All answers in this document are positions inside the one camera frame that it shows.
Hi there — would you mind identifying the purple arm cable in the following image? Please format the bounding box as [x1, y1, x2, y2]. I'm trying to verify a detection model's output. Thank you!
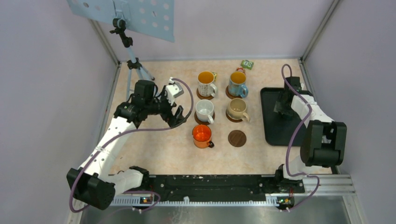
[281, 64, 320, 211]
[68, 77, 195, 214]

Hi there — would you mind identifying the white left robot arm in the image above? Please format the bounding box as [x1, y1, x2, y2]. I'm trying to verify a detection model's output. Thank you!
[67, 77, 193, 213]

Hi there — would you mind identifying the yellow owl toy block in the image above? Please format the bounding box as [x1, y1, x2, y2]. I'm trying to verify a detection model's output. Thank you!
[212, 72, 217, 82]

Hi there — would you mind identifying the white ceramic mug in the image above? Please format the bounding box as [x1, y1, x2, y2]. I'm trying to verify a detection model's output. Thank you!
[195, 99, 214, 124]

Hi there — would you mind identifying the black serving tray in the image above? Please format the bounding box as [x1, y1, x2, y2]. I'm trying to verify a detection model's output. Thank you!
[260, 87, 304, 146]

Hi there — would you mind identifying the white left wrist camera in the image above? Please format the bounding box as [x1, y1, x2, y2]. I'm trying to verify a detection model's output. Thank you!
[165, 77, 184, 105]

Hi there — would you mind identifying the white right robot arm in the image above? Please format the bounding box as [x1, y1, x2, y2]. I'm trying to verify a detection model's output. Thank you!
[274, 77, 347, 192]

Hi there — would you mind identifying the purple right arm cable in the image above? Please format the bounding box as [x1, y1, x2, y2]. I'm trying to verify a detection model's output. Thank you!
[281, 64, 320, 211]

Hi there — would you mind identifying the blue mug yellow inside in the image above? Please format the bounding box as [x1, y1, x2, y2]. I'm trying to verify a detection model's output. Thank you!
[228, 71, 249, 98]

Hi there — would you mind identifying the patterned white mug yellow inside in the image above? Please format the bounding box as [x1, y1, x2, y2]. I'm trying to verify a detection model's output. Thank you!
[197, 71, 218, 97]

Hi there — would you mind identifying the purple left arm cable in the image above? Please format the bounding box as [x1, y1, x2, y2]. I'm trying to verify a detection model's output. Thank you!
[68, 77, 195, 214]

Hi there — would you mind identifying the dark walnut wood coaster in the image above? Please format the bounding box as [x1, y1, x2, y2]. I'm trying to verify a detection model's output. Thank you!
[228, 130, 247, 147]

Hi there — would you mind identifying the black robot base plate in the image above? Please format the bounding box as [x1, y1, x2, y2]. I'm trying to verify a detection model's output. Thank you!
[136, 175, 305, 202]

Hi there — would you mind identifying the beige ceramic mug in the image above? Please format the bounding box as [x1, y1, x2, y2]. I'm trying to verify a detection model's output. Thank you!
[226, 98, 251, 122]

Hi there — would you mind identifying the red owl toy block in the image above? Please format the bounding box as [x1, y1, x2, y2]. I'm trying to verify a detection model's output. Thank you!
[236, 67, 246, 74]

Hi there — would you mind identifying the orange glass cup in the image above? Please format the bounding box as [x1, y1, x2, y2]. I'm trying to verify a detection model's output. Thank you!
[192, 125, 214, 148]

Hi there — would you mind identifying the light blue tripod stand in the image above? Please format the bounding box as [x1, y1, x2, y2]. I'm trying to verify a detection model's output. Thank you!
[110, 18, 155, 99]

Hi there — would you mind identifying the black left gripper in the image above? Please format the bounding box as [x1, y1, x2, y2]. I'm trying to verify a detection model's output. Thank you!
[145, 85, 186, 127]

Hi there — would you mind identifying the light blue perforated board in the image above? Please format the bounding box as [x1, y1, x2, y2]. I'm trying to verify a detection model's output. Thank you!
[67, 0, 175, 42]

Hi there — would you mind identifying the green owl toy block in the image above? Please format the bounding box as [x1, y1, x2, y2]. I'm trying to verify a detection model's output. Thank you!
[240, 60, 254, 70]

